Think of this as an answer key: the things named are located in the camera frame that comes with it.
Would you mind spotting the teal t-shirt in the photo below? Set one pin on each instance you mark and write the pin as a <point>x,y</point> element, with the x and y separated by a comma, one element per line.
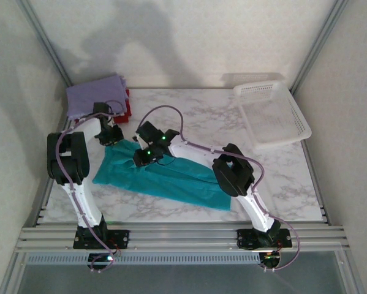
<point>177,180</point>

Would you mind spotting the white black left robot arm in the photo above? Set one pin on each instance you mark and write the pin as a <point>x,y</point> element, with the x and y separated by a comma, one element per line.
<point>82,202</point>

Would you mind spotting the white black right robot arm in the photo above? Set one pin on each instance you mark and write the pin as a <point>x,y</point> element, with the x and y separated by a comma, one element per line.
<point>256,208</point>

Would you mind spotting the purple folded t-shirt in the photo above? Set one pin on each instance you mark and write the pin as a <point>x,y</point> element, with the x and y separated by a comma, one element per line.
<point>88,95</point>

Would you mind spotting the small circuit board green LED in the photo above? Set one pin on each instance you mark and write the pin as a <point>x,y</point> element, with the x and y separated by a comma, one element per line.
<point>270,260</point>
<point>105,260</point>

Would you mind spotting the white perforated plastic basket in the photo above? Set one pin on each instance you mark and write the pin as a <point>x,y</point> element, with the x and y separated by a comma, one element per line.
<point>278,110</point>

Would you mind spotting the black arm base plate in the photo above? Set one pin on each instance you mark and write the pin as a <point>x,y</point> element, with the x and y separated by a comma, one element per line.
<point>122,237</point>
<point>247,237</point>

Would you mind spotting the aluminium front frame rail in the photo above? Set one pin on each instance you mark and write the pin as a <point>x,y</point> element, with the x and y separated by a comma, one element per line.
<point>183,237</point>

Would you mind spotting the aluminium upright frame post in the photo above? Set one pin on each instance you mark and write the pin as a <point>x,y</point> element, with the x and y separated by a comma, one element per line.
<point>318,46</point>
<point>45,43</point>

